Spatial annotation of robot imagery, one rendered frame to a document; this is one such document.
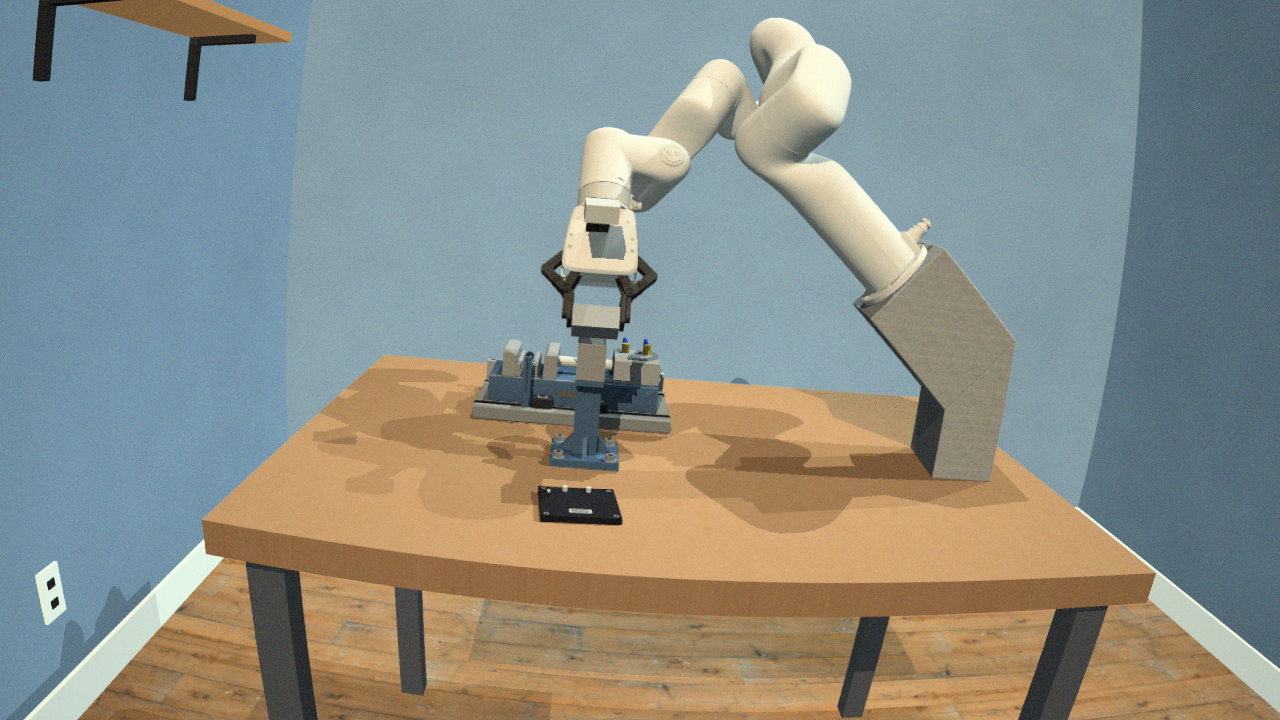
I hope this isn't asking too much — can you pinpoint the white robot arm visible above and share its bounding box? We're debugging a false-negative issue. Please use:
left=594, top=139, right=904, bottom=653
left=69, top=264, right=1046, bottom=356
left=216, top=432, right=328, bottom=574
left=577, top=18, right=931, bottom=306

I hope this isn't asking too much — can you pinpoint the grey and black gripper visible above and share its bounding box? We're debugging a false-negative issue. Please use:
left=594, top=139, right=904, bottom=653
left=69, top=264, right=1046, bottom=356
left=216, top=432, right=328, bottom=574
left=541, top=202, right=658, bottom=332

